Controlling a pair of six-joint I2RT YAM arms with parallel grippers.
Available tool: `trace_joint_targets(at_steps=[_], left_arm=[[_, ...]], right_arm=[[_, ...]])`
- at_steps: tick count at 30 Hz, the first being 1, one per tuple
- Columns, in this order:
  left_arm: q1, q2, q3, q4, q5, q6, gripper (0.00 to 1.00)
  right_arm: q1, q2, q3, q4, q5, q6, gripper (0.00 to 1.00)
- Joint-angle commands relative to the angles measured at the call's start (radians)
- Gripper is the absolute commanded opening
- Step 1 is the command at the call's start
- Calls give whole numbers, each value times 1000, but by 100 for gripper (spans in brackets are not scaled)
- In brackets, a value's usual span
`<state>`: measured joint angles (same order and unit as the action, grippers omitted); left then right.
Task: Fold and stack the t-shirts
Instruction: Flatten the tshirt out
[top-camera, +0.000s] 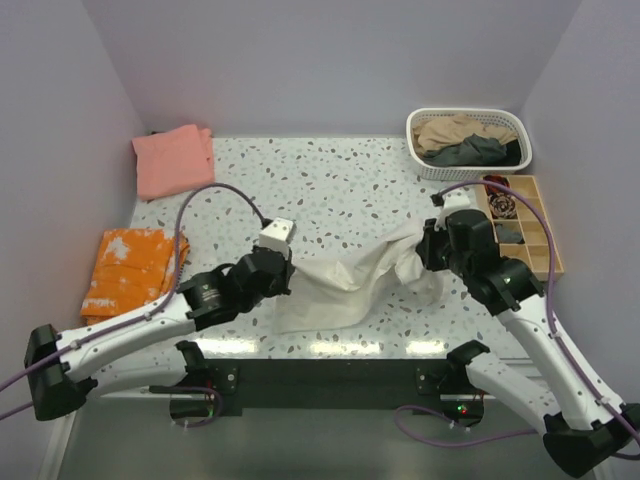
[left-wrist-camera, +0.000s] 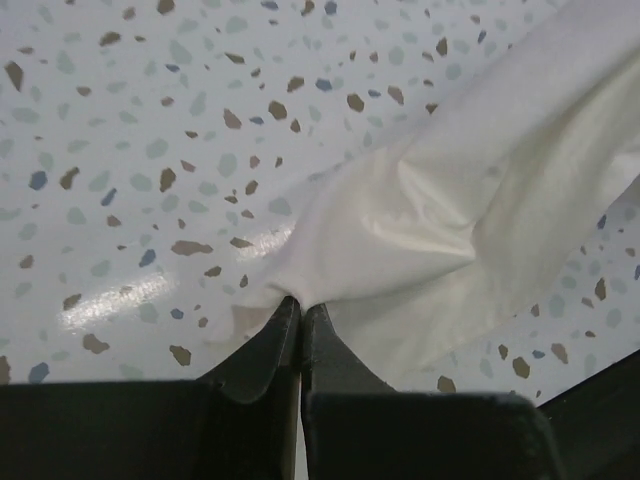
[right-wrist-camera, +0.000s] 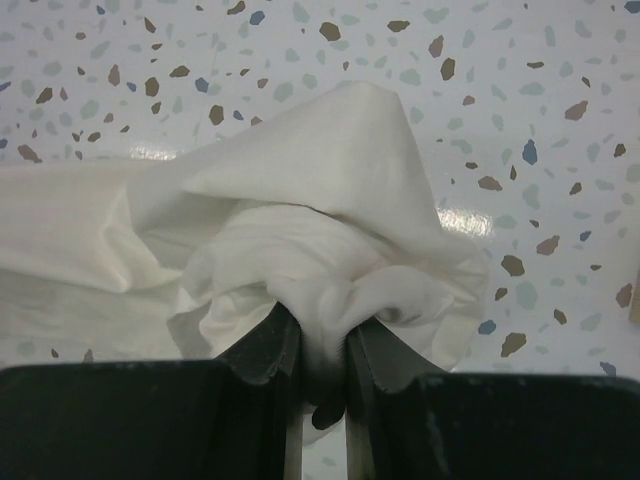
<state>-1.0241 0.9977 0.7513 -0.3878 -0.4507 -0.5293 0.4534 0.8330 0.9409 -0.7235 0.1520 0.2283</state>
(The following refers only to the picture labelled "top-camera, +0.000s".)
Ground white floral print t-shirt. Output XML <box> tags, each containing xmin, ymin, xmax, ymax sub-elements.
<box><xmin>273</xmin><ymin>219</ymin><xmax>444</xmax><ymax>334</ymax></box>

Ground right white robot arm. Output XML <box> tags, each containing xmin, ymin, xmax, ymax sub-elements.
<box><xmin>416</xmin><ymin>209</ymin><xmax>639</xmax><ymax>478</ymax></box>

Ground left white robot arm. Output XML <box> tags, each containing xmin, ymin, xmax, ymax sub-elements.
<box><xmin>25</xmin><ymin>246</ymin><xmax>294</xmax><ymax>421</ymax></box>

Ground dark grey socks in tray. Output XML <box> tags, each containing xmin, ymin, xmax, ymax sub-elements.
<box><xmin>494</xmin><ymin>223</ymin><xmax>525</xmax><ymax>245</ymax></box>

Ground black white patterned socks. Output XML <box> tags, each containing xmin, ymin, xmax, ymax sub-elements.
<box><xmin>488</xmin><ymin>193</ymin><xmax>517</xmax><ymax>220</ymax></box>

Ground red black patterned socks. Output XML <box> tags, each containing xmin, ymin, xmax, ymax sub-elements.
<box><xmin>483</xmin><ymin>175</ymin><xmax>510</xmax><ymax>197</ymax></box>

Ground white plastic laundry basket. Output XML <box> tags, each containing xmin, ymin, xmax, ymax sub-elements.
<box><xmin>405</xmin><ymin>108</ymin><xmax>533</xmax><ymax>181</ymax></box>

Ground wooden compartment organizer tray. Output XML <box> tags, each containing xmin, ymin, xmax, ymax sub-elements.
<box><xmin>474</xmin><ymin>175</ymin><xmax>550</xmax><ymax>282</ymax></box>

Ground dark grey garment in basket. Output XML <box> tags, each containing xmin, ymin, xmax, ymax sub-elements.
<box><xmin>423</xmin><ymin>134</ymin><xmax>522</xmax><ymax>167</ymax></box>

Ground beige garment in basket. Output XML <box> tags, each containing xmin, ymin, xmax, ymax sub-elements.
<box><xmin>412</xmin><ymin>114</ymin><xmax>518</xmax><ymax>155</ymax></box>

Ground folded orange tie-dye t-shirt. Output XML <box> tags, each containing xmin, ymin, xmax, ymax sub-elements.
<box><xmin>80</xmin><ymin>228</ymin><xmax>190</xmax><ymax>326</ymax></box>

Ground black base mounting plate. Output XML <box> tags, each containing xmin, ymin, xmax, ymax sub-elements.
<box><xmin>150</xmin><ymin>359</ymin><xmax>486</xmax><ymax>425</ymax></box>

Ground folded pink t-shirt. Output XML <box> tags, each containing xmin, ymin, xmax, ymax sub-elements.
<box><xmin>132</xmin><ymin>124</ymin><xmax>215</xmax><ymax>201</ymax></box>

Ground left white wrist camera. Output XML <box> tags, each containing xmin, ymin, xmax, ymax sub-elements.
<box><xmin>258</xmin><ymin>217</ymin><xmax>296</xmax><ymax>257</ymax></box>

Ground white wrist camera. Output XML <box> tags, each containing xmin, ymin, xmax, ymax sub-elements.
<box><xmin>431</xmin><ymin>192</ymin><xmax>471</xmax><ymax>229</ymax></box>
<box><xmin>258</xmin><ymin>217</ymin><xmax>296</xmax><ymax>257</ymax></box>

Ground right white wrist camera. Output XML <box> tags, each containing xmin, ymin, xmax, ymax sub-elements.
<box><xmin>431</xmin><ymin>192</ymin><xmax>471</xmax><ymax>229</ymax></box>

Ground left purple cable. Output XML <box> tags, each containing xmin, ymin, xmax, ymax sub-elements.
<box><xmin>0</xmin><ymin>183</ymin><xmax>274</xmax><ymax>421</ymax></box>

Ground aluminium rail frame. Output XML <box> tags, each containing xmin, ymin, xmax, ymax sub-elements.
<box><xmin>39</xmin><ymin>394</ymin><xmax>175</xmax><ymax>479</ymax></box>

